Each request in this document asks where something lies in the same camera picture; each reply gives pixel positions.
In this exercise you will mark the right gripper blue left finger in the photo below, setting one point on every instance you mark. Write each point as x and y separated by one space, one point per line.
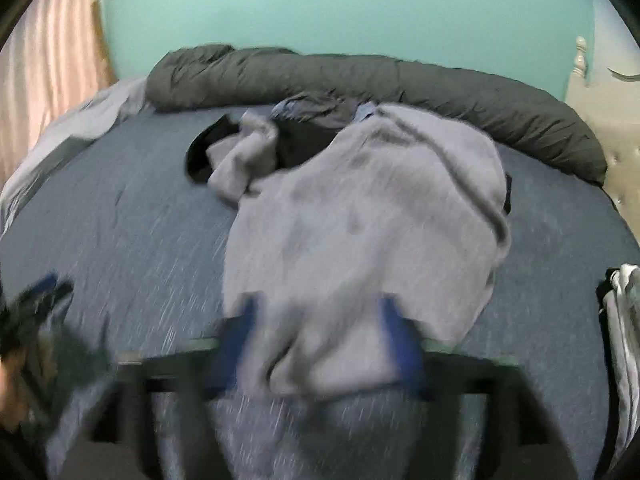
197 374

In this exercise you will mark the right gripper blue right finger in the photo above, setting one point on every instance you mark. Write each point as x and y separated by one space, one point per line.
440 379

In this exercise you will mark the grey knit sweater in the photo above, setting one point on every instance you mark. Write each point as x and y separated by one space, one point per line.
318 328

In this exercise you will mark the folded grey clothes stack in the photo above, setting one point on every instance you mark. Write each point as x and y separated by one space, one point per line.
619 310

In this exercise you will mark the blue patterned bed sheet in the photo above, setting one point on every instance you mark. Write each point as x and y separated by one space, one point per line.
143 247

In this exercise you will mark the black garment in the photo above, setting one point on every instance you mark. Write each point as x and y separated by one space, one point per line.
295 145

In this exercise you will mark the dark grey rolled duvet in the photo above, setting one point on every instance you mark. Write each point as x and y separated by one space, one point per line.
513 113

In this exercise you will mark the light grey blanket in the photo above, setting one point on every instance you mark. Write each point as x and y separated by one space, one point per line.
66 137

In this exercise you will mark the blue grey garment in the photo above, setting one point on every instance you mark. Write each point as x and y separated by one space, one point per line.
324 109

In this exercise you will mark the cream tufted headboard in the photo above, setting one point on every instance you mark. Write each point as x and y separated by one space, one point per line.
611 110

